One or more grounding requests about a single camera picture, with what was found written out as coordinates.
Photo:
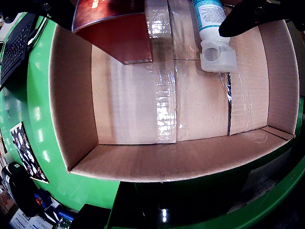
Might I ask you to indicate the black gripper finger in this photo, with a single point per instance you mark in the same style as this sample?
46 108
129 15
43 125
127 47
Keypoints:
57 9
250 16

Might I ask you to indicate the red brown product box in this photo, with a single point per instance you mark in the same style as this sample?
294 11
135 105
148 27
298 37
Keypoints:
119 35

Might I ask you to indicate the shallow cardboard tray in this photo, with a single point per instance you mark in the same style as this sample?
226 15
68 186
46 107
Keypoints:
133 107

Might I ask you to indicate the blue red small item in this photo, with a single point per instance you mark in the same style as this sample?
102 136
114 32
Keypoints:
41 198

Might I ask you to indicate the red printed cardboard box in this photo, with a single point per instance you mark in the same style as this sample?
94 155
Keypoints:
6 200

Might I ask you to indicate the white spray bottle teal label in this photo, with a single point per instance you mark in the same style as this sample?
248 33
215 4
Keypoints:
214 55

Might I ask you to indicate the black keyboard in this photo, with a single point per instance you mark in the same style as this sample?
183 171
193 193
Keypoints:
16 47

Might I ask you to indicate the black white patterned card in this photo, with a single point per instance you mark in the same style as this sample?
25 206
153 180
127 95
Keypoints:
27 152

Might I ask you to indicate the black rounded object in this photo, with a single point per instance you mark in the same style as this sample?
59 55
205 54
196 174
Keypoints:
26 193

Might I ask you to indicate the black desktop device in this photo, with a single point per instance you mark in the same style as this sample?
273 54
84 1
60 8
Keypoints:
93 217

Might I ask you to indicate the white printed papers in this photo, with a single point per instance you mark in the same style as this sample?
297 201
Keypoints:
31 221

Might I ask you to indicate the green metal shelf frame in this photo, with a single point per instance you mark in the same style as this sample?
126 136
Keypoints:
214 205

